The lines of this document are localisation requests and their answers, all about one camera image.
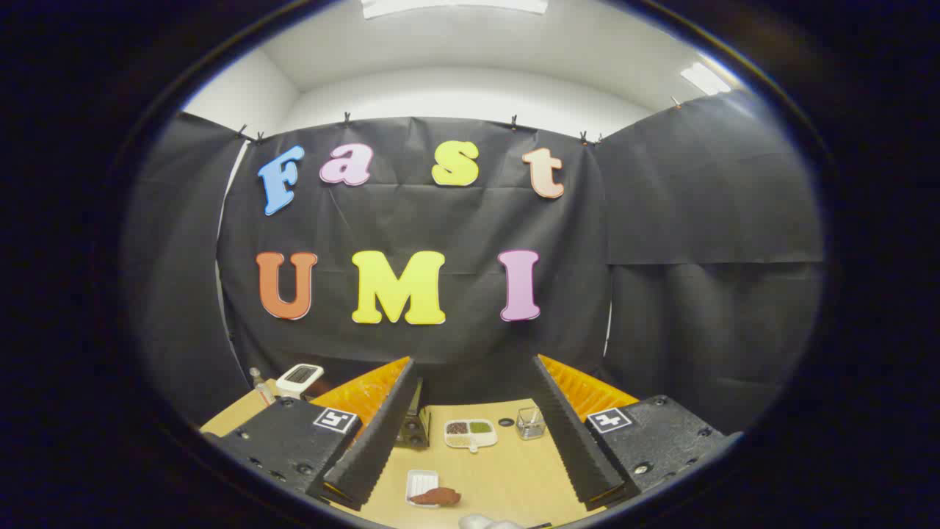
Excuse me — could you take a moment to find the white divided dish of grains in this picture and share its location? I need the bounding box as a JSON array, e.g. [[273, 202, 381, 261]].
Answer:
[[444, 419, 499, 453]]

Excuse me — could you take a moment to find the brown meat slice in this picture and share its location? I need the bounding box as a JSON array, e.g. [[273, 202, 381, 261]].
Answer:
[[410, 487, 462, 508]]

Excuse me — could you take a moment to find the white rectangular tray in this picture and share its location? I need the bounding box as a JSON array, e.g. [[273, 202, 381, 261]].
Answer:
[[405, 469, 440, 508]]

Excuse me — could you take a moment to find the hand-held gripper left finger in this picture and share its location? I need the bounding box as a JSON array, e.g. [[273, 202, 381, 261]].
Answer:
[[202, 356, 421, 511]]

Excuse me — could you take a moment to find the white toaster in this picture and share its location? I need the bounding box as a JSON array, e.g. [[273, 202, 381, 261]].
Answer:
[[275, 363, 325, 399]]

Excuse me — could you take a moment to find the small ceiling light panel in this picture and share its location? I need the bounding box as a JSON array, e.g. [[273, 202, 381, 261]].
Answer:
[[679, 61, 734, 97]]

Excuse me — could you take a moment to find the black toaster oven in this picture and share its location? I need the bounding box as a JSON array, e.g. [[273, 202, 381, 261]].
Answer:
[[394, 378, 433, 449]]

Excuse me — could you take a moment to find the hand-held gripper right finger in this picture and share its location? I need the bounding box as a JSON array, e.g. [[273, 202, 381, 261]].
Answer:
[[530, 354, 744, 512]]

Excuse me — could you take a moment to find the clear utensil holder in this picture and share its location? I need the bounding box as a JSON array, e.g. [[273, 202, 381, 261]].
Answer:
[[516, 406, 546, 441]]

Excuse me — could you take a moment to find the long ceiling light panel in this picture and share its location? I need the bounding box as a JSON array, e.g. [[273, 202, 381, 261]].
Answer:
[[360, 0, 550, 20]]

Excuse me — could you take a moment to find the clear plastic bottle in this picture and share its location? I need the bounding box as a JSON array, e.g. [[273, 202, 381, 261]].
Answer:
[[249, 367, 277, 407]]

